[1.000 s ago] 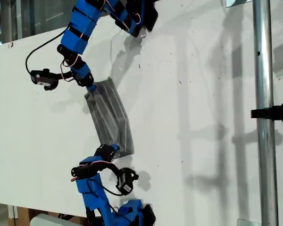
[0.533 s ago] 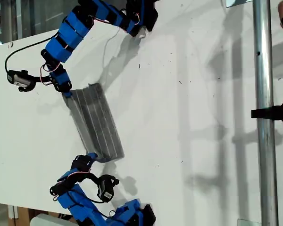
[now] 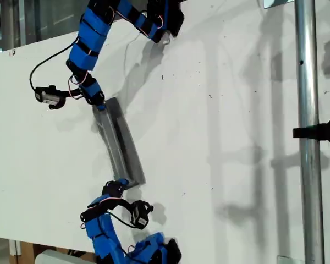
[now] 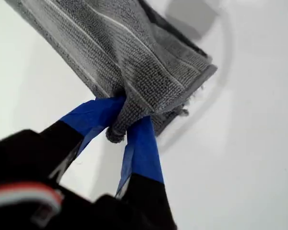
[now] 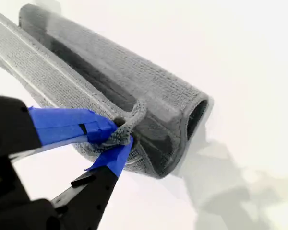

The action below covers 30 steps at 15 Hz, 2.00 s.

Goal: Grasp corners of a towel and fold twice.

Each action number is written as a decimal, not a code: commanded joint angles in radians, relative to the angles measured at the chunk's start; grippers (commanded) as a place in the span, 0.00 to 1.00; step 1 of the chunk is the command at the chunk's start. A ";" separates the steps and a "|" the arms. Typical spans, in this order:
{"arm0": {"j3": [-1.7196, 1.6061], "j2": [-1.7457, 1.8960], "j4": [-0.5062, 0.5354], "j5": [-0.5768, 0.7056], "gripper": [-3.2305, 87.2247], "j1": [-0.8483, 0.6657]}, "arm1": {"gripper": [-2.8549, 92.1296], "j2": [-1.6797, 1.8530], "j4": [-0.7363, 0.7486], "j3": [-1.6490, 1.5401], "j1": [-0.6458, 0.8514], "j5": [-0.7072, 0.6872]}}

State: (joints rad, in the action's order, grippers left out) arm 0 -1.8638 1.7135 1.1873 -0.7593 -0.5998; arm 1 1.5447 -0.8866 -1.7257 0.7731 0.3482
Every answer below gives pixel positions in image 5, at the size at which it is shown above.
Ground grey white-striped towel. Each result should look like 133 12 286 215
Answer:
0 3 215 180

